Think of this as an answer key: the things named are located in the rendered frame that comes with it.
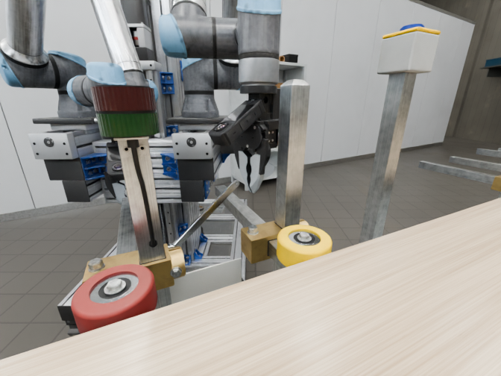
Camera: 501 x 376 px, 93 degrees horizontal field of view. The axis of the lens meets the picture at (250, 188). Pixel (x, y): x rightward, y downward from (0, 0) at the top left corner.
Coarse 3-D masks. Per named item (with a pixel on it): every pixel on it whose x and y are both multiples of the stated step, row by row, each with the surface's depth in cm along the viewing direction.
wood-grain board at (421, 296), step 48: (384, 240) 36; (432, 240) 36; (480, 240) 36; (240, 288) 27; (288, 288) 27; (336, 288) 27; (384, 288) 27; (432, 288) 27; (480, 288) 27; (96, 336) 21; (144, 336) 21; (192, 336) 21; (240, 336) 21; (288, 336) 21; (336, 336) 21; (384, 336) 21; (432, 336) 21; (480, 336) 21
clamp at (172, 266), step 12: (132, 252) 38; (168, 252) 38; (180, 252) 38; (108, 264) 35; (120, 264) 35; (144, 264) 35; (156, 264) 35; (168, 264) 36; (180, 264) 37; (84, 276) 33; (156, 276) 36; (168, 276) 37; (180, 276) 38; (156, 288) 37
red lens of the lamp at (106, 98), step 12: (96, 96) 23; (108, 96) 23; (120, 96) 23; (132, 96) 23; (144, 96) 24; (96, 108) 24; (108, 108) 23; (120, 108) 23; (132, 108) 24; (144, 108) 24; (156, 108) 26
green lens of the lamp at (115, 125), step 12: (108, 120) 24; (120, 120) 24; (132, 120) 24; (144, 120) 25; (156, 120) 26; (108, 132) 24; (120, 132) 24; (132, 132) 24; (144, 132) 25; (156, 132) 26
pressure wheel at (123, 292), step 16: (112, 272) 28; (128, 272) 28; (144, 272) 28; (80, 288) 26; (96, 288) 26; (112, 288) 25; (128, 288) 26; (144, 288) 26; (80, 304) 24; (96, 304) 24; (112, 304) 24; (128, 304) 24; (144, 304) 25; (80, 320) 23; (96, 320) 22; (112, 320) 23
